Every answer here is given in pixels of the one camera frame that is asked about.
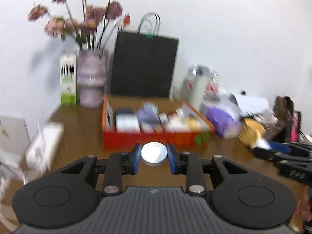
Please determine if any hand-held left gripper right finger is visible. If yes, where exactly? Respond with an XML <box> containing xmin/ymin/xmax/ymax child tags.
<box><xmin>167</xmin><ymin>143</ymin><xmax>246</xmax><ymax>196</ymax></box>

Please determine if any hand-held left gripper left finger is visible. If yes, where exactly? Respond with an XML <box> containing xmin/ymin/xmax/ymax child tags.
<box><xmin>60</xmin><ymin>143</ymin><xmax>142</xmax><ymax>196</ymax></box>

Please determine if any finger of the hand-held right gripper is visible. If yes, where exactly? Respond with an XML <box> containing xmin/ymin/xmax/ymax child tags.
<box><xmin>252</xmin><ymin>147</ymin><xmax>312</xmax><ymax>164</ymax></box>
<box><xmin>268</xmin><ymin>141</ymin><xmax>312</xmax><ymax>155</ymax></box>

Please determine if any red cardboard box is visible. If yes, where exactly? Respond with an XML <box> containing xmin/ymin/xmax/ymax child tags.
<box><xmin>102</xmin><ymin>96</ymin><xmax>215</xmax><ymax>150</ymax></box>

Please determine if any white cotton swab box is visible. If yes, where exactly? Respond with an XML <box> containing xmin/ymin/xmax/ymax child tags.
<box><xmin>115</xmin><ymin>113</ymin><xmax>141</xmax><ymax>134</ymax></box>

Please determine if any wooden desktop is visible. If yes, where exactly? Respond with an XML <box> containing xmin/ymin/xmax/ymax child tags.
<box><xmin>0</xmin><ymin>95</ymin><xmax>312</xmax><ymax>234</ymax></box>

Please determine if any person's right hand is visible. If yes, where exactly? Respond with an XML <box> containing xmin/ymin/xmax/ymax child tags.
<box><xmin>299</xmin><ymin>195</ymin><xmax>312</xmax><ymax>215</ymax></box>

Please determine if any yellow mug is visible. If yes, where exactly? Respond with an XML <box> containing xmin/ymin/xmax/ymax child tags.
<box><xmin>239</xmin><ymin>118</ymin><xmax>266</xmax><ymax>147</ymax></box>

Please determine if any lavender fabric pouch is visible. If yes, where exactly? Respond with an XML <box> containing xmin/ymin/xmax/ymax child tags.
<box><xmin>136</xmin><ymin>103</ymin><xmax>160</xmax><ymax>123</ymax></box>

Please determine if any white paper sheet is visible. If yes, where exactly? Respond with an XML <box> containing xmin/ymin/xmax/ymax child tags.
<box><xmin>230</xmin><ymin>93</ymin><xmax>271</xmax><ymax>114</ymax></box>

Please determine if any purple tissue pack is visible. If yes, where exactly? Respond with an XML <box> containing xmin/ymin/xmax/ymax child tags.
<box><xmin>200</xmin><ymin>88</ymin><xmax>242</xmax><ymax>138</ymax></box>

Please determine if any white thermos bottle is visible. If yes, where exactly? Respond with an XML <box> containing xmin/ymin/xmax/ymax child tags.
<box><xmin>192</xmin><ymin>66</ymin><xmax>211</xmax><ymax>108</ymax></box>

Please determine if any white power bank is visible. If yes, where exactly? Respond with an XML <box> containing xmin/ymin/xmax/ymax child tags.
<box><xmin>25</xmin><ymin>122</ymin><xmax>64</xmax><ymax>172</ymax></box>

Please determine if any black paper bag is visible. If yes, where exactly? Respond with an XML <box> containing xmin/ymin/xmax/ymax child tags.
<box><xmin>110</xmin><ymin>12</ymin><xmax>179</xmax><ymax>98</ymax></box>

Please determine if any green white milk carton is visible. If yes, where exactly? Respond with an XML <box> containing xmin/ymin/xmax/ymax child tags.
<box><xmin>60</xmin><ymin>51</ymin><xmax>78</xmax><ymax>106</ymax></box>

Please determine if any dried pink flower bouquet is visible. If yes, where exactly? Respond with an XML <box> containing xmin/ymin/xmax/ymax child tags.
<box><xmin>27</xmin><ymin>0</ymin><xmax>131</xmax><ymax>51</ymax></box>

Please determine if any black photo frame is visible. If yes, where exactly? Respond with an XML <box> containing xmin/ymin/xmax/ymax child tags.
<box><xmin>285</xmin><ymin>110</ymin><xmax>303</xmax><ymax>143</ymax></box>

